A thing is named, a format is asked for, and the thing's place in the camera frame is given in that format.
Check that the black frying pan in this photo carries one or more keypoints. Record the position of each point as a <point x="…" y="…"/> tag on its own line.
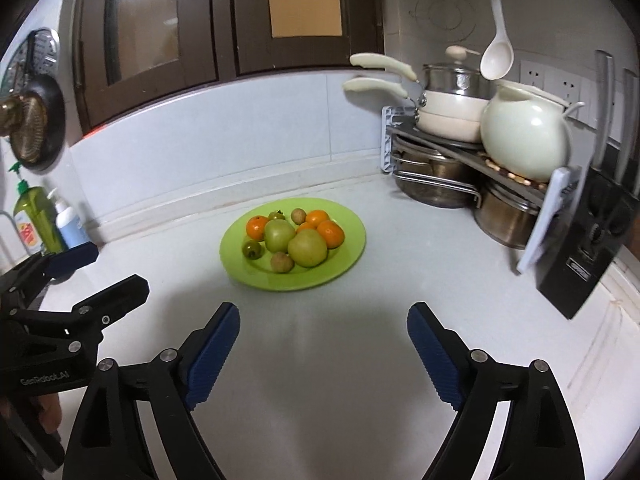
<point x="52" y="125"/>

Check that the metal faucet pipe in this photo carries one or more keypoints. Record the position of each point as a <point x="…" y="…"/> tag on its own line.
<point x="10" y="215"/>

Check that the white ceramic jar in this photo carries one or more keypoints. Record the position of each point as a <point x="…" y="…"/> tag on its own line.
<point x="525" y="130"/>

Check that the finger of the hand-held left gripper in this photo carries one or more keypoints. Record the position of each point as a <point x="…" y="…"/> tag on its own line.
<point x="120" y="295"/>
<point x="70" y="260"/>

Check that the small brown kiwi fruit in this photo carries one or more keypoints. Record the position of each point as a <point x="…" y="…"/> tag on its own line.
<point x="281" y="262"/>

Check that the steel pot glass lid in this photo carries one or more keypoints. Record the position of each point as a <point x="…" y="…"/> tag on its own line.
<point x="450" y="80"/>

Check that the person's left hand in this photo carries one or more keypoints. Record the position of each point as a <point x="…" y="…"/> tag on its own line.
<point x="47" y="410"/>

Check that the white wall socket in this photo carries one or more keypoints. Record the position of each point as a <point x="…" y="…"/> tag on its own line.
<point x="562" y="85"/>
<point x="532" y="75"/>

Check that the metal pot rack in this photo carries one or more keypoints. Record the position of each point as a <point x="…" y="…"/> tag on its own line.
<point x="390" y="135"/>

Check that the green plate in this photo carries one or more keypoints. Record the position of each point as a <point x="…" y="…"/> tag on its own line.
<point x="340" y="270"/>

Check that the small orange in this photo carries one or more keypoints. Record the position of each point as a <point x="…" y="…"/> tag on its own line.
<point x="317" y="218"/>

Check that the green dish soap bottle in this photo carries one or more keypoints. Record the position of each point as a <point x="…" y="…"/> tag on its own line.
<point x="32" y="220"/>

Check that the brown wooden cabinet door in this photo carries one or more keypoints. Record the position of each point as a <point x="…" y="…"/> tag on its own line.
<point x="92" y="60"/>
<point x="360" y="10"/>

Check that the white pump bottle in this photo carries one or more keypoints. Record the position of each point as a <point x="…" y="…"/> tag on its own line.
<point x="72" y="230"/>

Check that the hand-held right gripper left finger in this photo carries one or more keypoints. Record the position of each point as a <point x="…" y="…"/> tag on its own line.
<point x="212" y="360"/>

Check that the black knife block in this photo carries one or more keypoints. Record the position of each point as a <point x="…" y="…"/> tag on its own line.
<point x="575" y="270"/>

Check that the wooden bead trivet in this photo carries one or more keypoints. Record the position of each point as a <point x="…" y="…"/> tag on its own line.
<point x="520" y="178"/>

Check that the brass mesh strainer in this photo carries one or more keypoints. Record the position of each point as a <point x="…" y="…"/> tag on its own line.
<point x="25" y="120"/>

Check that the white plastic ladle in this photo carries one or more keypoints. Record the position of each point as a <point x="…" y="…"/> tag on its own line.
<point x="497" y="60"/>

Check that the perforated metal steamer plate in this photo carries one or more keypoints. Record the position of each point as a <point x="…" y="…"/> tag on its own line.
<point x="47" y="42"/>

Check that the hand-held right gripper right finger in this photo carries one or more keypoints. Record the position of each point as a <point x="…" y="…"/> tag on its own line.
<point x="435" y="355"/>

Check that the green apple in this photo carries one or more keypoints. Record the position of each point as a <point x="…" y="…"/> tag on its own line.
<point x="278" y="235"/>
<point x="307" y="247"/>

